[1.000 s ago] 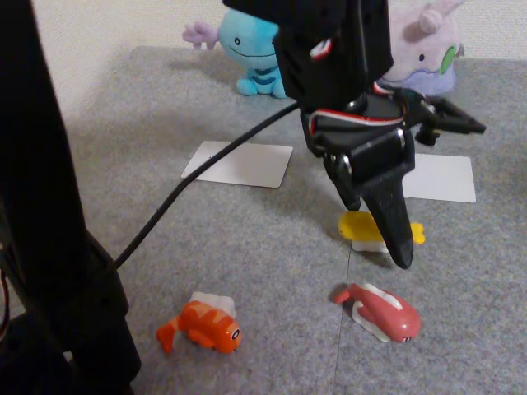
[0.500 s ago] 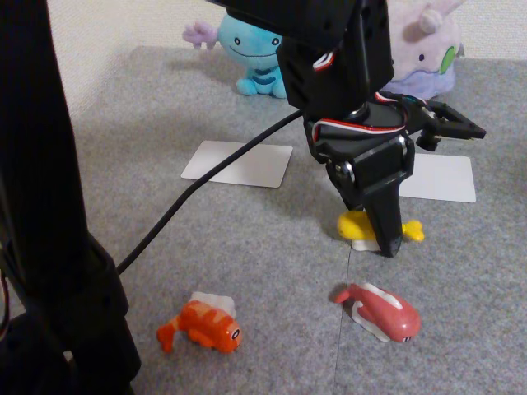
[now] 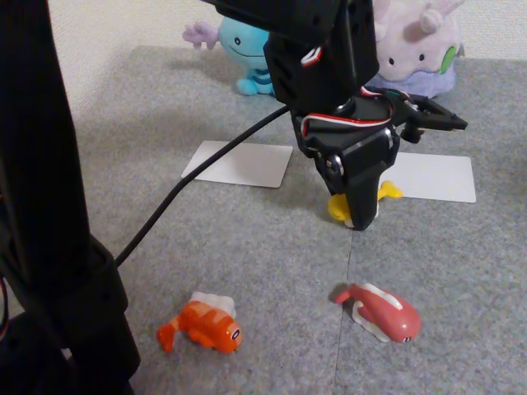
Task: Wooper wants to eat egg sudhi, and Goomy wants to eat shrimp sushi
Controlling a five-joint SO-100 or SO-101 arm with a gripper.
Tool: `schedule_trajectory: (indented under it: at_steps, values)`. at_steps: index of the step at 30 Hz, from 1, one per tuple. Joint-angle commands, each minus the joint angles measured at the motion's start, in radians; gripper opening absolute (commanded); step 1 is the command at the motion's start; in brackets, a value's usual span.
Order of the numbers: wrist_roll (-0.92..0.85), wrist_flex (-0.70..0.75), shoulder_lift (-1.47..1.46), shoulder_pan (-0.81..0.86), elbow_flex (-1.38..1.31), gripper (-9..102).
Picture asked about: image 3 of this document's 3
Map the thick black camera cable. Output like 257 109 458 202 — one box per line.
114 105 290 267

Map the blue Wooper plush toy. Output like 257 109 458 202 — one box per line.
183 15 277 98

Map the orange shrimp sushi toy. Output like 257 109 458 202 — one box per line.
156 290 245 354

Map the red tuna sushi toy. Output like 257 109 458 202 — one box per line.
329 282 422 344

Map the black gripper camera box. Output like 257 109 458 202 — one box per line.
394 93 469 144

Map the yellow egg sushi toy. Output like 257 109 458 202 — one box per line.
328 179 404 227

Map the white plastic card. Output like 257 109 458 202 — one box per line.
180 140 294 189
385 151 478 203

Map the red white black servo wire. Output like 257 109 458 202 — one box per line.
300 84 413 141
301 43 329 67

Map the purple Goomy plush toy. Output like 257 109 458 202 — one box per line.
365 0 465 99

